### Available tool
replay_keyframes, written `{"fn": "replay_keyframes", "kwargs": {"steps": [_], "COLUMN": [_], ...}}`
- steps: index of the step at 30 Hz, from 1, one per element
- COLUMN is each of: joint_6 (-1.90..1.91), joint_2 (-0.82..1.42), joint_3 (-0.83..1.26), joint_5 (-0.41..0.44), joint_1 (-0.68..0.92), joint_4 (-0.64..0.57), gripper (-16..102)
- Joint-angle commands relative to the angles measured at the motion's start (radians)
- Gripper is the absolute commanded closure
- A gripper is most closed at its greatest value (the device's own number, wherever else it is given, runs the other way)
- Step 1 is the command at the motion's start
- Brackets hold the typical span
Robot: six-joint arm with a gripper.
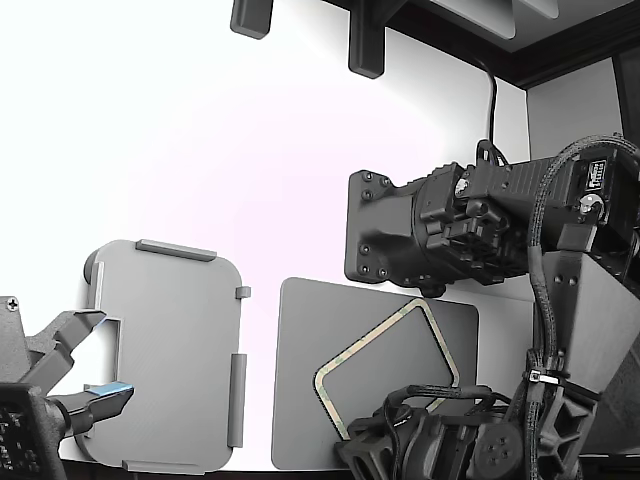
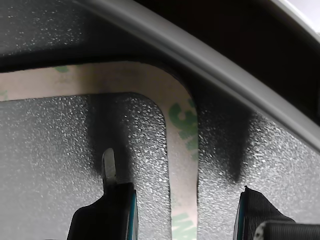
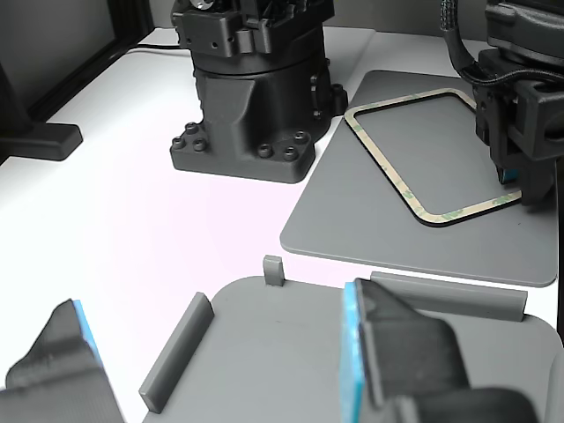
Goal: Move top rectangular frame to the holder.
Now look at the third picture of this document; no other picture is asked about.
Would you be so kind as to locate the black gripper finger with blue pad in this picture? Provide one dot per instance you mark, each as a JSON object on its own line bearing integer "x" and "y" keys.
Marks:
{"x": 48, "y": 365}
{"x": 405, "y": 352}

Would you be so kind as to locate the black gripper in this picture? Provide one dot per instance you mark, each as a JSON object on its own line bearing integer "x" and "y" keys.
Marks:
{"x": 502, "y": 123}

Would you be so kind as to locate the rectangular frame with tan liner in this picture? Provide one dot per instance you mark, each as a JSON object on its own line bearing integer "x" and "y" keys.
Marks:
{"x": 467, "y": 210}

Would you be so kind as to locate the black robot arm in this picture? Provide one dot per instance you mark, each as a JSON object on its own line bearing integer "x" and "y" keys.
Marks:
{"x": 247, "y": 110}

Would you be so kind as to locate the grey holder plate with ridges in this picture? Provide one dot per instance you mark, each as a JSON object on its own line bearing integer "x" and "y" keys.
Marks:
{"x": 273, "y": 361}

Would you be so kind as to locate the flat grey tray plate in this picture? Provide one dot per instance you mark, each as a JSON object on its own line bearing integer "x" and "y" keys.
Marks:
{"x": 352, "y": 220}

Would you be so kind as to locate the black stand with foot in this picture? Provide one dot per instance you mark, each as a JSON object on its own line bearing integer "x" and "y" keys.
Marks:
{"x": 44, "y": 141}

